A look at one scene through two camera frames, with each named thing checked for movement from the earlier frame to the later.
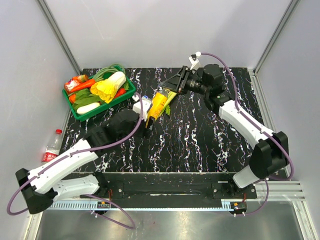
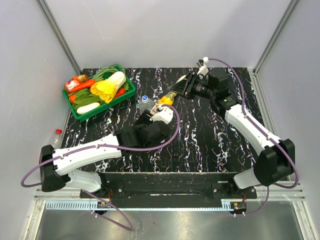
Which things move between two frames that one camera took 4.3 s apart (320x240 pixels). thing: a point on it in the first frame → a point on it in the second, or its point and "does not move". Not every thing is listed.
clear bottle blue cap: (146, 102) does not move
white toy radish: (84, 109) does not move
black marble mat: (194, 137) does not move
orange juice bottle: (159, 100) → (167, 99)
